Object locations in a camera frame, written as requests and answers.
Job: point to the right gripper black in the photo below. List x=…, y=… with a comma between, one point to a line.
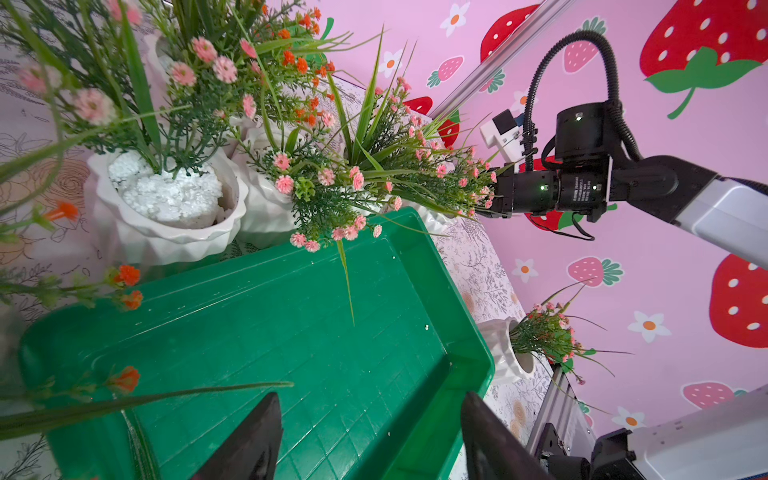
x=534, y=192

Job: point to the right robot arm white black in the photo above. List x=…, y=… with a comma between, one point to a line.
x=726, y=437

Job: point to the pink flower pot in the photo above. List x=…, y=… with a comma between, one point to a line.
x=543, y=336
x=299, y=190
x=405, y=162
x=161, y=188

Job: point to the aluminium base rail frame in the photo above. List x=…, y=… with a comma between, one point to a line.
x=561, y=426

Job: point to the green plastic storage tray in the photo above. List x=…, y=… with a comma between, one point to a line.
x=380, y=347

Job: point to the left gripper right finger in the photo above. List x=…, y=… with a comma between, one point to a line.
x=492, y=452

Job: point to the tall orange flower pot back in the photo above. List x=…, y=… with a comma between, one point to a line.
x=230, y=63

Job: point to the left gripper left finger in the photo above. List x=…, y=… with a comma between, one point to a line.
x=251, y=451

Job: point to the orange flower potted plant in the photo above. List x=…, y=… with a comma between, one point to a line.
x=153, y=353

